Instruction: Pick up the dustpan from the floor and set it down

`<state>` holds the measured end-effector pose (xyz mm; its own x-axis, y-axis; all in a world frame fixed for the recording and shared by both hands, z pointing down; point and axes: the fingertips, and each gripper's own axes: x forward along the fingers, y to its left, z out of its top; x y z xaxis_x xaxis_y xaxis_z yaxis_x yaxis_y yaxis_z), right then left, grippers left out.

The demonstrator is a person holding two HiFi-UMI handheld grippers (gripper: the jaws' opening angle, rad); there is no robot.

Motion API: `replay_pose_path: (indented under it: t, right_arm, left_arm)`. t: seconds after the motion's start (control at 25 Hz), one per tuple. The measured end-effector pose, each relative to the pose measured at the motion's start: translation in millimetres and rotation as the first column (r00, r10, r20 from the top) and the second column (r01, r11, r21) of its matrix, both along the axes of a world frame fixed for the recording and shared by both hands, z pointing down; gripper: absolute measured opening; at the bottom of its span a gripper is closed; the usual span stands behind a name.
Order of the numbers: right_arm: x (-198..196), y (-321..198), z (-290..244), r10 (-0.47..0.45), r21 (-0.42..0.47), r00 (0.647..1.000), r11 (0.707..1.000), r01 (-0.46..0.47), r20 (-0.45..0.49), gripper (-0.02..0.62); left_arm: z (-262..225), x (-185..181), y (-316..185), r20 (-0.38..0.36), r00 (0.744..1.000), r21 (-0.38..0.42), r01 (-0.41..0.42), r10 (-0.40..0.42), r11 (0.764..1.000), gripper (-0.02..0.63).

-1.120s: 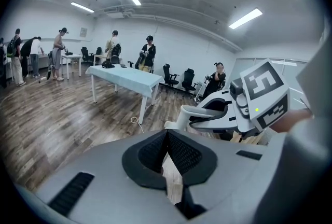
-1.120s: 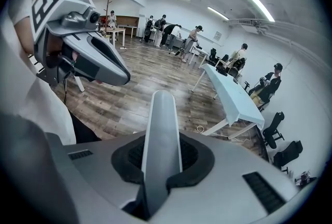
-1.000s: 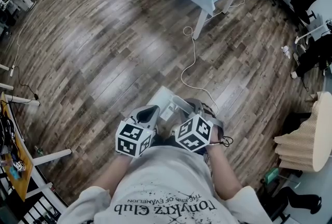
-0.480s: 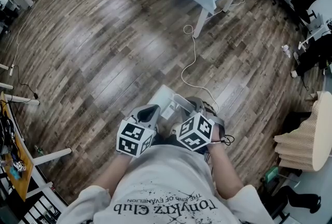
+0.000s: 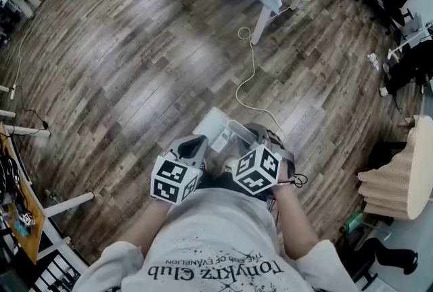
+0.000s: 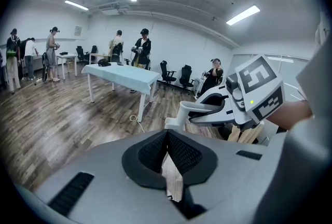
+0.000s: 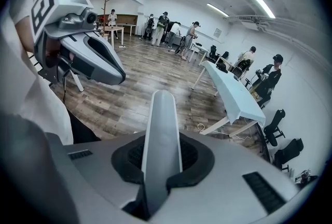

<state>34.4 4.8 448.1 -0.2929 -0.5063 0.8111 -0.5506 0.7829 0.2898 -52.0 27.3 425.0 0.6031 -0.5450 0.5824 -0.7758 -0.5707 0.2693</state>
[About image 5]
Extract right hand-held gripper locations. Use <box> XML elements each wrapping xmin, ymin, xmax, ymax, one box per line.
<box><xmin>233</xmin><ymin>123</ymin><xmax>294</xmax><ymax>196</ymax></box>

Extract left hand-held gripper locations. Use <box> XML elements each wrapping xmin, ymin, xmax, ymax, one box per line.
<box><xmin>151</xmin><ymin>135</ymin><xmax>208</xmax><ymax>206</ymax></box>

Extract person's right forearm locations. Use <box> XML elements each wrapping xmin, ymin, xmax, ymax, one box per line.
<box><xmin>270</xmin><ymin>182</ymin><xmax>321</xmax><ymax>261</ymax></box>

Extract person's left forearm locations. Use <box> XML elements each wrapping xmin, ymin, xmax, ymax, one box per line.
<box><xmin>116</xmin><ymin>199</ymin><xmax>175</xmax><ymax>258</ymax></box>

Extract person's right hand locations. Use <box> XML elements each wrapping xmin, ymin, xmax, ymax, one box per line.
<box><xmin>267</xmin><ymin>130</ymin><xmax>285</xmax><ymax>151</ymax></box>

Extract person's right white shoe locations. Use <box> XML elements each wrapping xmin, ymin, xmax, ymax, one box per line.
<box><xmin>221</xmin><ymin>155</ymin><xmax>237</xmax><ymax>176</ymax></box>

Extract person's black trousers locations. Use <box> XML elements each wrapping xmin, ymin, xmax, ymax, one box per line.
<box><xmin>198</xmin><ymin>172</ymin><xmax>271</xmax><ymax>200</ymax></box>

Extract person's white printed shirt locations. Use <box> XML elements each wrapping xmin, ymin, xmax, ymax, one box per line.
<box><xmin>72</xmin><ymin>187</ymin><xmax>359</xmax><ymax>292</ymax></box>

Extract green box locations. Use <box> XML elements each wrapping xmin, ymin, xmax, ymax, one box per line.
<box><xmin>345</xmin><ymin>212</ymin><xmax>363</xmax><ymax>234</ymax></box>

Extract white table leg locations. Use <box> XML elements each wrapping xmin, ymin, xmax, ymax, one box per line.
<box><xmin>5</xmin><ymin>124</ymin><xmax>51</xmax><ymax>138</ymax></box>

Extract round cream table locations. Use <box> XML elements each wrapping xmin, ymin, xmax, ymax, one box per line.
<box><xmin>407</xmin><ymin>114</ymin><xmax>433</xmax><ymax>220</ymax></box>

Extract wooden desk with white legs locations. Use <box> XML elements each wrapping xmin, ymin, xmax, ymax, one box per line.
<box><xmin>0</xmin><ymin>121</ymin><xmax>95</xmax><ymax>266</ymax></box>

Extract black and white metal rack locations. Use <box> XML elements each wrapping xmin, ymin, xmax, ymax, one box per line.
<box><xmin>20</xmin><ymin>236</ymin><xmax>89</xmax><ymax>292</ymax></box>

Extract small blue item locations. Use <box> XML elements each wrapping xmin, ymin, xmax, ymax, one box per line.
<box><xmin>15</xmin><ymin>220</ymin><xmax>30</xmax><ymax>237</ymax></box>

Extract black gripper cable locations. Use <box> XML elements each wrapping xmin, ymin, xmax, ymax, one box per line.
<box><xmin>267</xmin><ymin>174</ymin><xmax>309</xmax><ymax>217</ymax></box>

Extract white power cable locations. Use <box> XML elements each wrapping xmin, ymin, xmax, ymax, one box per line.
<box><xmin>235</xmin><ymin>0</ymin><xmax>328</xmax><ymax>145</ymax></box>

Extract black floor cable with adapter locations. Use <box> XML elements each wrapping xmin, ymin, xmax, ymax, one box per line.
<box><xmin>15</xmin><ymin>86</ymin><xmax>50</xmax><ymax>131</ymax></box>

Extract white desk frame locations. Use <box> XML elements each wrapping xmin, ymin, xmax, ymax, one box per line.
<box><xmin>387</xmin><ymin>25</ymin><xmax>433</xmax><ymax>61</ymax></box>

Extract tangle of black cables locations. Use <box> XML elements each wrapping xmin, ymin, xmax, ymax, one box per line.
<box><xmin>0</xmin><ymin>145</ymin><xmax>28</xmax><ymax>210</ymax></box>

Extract thin white floor cable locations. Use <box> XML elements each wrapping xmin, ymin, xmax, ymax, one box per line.
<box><xmin>16</xmin><ymin>9</ymin><xmax>41</xmax><ymax>85</ymax></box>

